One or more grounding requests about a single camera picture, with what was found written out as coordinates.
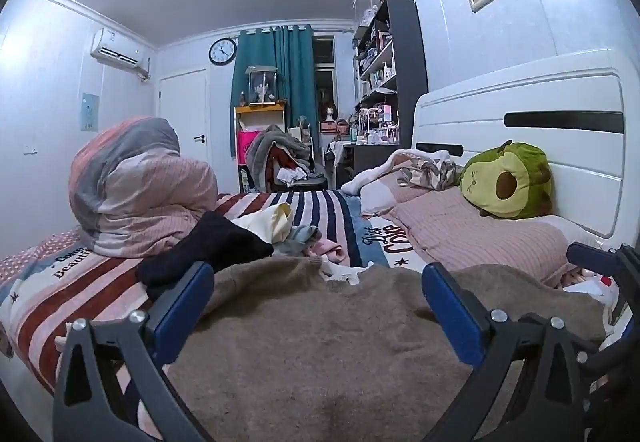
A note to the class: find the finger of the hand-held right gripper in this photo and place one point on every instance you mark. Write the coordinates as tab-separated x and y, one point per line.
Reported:
590	256

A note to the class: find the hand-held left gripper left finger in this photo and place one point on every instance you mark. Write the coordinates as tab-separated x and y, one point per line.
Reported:
186	302

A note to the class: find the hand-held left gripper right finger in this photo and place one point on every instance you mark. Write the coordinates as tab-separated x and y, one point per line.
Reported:
450	307

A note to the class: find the brown knit sweater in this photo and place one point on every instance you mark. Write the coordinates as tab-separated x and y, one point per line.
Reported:
320	352

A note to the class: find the chair with piled clothes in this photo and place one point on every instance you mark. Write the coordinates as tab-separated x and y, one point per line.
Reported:
282	157

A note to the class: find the black garment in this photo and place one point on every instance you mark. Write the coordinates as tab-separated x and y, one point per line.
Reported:
210	247

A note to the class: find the pink striped pillow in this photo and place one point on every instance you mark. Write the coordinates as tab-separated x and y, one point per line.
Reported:
465	237

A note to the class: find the avocado plush toy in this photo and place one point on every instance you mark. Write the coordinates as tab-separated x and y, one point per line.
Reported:
507	182

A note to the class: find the cream yellow garment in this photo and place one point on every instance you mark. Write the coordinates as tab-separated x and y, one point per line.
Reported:
267	222

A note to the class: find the white red patterned garment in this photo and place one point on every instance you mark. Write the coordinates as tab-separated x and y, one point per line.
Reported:
340	272

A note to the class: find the grey garment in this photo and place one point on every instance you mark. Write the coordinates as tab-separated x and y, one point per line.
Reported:
300	239

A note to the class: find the pink grey striped duvet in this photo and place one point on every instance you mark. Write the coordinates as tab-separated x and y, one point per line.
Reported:
135	182

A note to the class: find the pink garment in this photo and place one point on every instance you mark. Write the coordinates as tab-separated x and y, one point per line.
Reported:
327	249

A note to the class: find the floral patterned cloth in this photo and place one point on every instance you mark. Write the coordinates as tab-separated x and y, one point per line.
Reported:
432	172

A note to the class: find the white pink blanket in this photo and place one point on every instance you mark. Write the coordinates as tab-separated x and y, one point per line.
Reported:
380	177

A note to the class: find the white bed headboard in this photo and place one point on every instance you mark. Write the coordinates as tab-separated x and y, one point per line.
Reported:
540	102

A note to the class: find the pink bag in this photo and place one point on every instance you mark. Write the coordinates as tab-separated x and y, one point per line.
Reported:
247	145

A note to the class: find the yellow shelf unit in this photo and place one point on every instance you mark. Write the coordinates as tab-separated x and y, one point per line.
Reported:
257	142

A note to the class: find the cluttered dark desk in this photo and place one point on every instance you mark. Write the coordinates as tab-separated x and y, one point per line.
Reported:
362	152

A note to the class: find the white door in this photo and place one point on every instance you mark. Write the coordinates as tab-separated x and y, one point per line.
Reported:
184	115

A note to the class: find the glass display case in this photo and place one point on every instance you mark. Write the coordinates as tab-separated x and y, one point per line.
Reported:
261	85

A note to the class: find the teal curtain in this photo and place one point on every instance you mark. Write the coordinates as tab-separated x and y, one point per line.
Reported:
270	72

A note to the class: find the black bookshelf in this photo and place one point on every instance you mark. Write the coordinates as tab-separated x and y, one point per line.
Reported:
395	52

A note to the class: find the white air conditioner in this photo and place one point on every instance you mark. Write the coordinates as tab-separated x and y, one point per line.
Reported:
117	50

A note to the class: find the window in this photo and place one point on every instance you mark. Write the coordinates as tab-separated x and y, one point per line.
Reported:
325	72

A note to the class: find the round wall clock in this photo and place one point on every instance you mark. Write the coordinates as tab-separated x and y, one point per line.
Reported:
222	51

